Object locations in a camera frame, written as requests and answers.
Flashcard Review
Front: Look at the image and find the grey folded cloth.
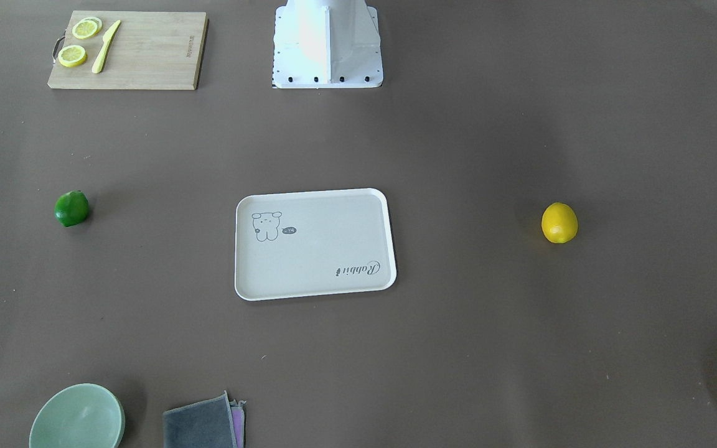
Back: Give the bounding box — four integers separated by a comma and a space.
162, 392, 236, 447

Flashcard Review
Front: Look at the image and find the yellow lemon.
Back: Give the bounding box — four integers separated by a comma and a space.
541, 202, 579, 244

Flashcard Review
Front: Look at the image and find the upper lemon slice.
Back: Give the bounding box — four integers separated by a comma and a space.
72, 16, 103, 40

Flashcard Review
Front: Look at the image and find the lemon slice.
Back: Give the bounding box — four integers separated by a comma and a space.
72, 16, 103, 40
56, 45, 87, 68

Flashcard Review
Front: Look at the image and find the mint green bowl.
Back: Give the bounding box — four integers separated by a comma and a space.
29, 383, 125, 447

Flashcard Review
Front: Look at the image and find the green lime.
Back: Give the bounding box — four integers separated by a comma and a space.
54, 190, 90, 227

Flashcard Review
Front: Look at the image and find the bamboo cutting board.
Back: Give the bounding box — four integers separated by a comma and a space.
47, 9, 209, 90

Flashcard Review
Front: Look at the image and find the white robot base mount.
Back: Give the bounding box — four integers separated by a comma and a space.
271, 1, 384, 89

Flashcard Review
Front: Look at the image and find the purple cloth underneath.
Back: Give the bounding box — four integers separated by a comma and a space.
230, 400, 246, 448

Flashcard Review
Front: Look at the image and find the yellow plastic knife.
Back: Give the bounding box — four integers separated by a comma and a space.
91, 20, 121, 74

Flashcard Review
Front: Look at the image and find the white rabbit print tray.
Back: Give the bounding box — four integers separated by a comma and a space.
234, 188, 396, 301

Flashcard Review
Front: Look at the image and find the lower lemon slice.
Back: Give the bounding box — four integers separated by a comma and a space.
56, 45, 87, 68

